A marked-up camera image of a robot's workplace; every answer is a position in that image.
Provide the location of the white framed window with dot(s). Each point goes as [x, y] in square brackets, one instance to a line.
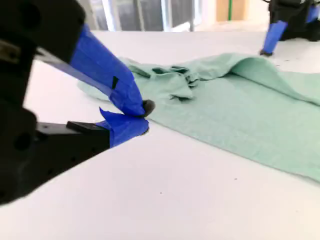
[130, 12]

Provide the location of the wooden panel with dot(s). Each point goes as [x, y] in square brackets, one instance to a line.
[222, 10]

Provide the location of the green vertical strip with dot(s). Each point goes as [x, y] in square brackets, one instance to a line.
[230, 10]

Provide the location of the green t-shirt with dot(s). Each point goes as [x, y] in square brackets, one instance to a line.
[225, 112]

